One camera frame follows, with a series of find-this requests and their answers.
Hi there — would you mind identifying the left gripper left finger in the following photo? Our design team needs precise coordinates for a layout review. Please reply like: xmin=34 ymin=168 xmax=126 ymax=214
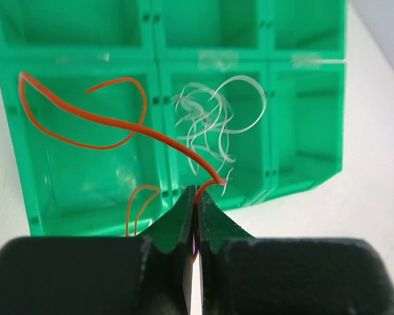
xmin=0 ymin=186 xmax=196 ymax=314

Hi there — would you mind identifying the green compartment tray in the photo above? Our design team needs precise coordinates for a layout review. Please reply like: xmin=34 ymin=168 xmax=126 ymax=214
xmin=0 ymin=1 xmax=347 ymax=236

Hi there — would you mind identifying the white wire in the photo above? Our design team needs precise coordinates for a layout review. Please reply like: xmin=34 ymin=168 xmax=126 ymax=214
xmin=171 ymin=74 xmax=267 ymax=198

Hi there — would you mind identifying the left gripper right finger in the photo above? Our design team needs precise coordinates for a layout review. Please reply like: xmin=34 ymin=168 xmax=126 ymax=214
xmin=197 ymin=193 xmax=394 ymax=314

